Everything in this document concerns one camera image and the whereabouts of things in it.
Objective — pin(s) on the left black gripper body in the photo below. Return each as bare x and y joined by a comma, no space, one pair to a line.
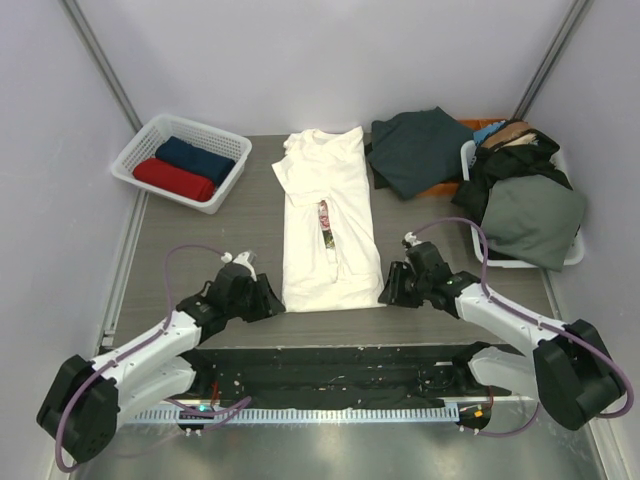
243,306

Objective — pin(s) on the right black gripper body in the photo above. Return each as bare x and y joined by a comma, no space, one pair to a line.
401,286

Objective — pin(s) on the white floral print t-shirt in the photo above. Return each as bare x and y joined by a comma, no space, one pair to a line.
330,259

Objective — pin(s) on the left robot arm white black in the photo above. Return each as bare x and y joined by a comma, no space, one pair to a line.
89,400

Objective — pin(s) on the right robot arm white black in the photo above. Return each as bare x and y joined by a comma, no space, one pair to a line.
566,368

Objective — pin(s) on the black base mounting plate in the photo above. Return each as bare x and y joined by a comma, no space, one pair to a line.
334,378

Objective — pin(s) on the orange plastic tray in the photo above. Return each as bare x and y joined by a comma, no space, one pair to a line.
449,187

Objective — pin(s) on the grey green t-shirt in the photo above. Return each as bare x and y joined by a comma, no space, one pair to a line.
533,219

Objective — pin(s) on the dark teal folded t-shirt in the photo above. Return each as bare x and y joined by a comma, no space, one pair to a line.
414,151

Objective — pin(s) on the white plastic laundry bin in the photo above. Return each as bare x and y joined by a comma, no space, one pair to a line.
576,251

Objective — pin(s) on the rolled red t-shirt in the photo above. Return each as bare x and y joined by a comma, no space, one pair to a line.
162,175

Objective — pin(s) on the rolled navy blue t-shirt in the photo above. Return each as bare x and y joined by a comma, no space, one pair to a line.
195,160

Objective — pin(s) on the blue cloth in bin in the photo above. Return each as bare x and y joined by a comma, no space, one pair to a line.
486,129

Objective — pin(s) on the black crumpled garment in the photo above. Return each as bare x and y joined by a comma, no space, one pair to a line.
501,163

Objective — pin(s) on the tan beige garment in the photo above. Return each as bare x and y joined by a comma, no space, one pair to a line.
508,132

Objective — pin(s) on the white plastic lattice basket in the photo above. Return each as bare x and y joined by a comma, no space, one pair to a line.
158,130

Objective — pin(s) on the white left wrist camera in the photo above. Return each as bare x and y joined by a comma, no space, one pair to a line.
245,259

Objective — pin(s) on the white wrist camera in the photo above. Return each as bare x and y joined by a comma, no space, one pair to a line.
245,259
410,240

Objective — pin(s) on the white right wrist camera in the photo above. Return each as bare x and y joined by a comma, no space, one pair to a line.
410,240

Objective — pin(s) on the slotted white cable duct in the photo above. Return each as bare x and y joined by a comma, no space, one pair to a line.
165,414

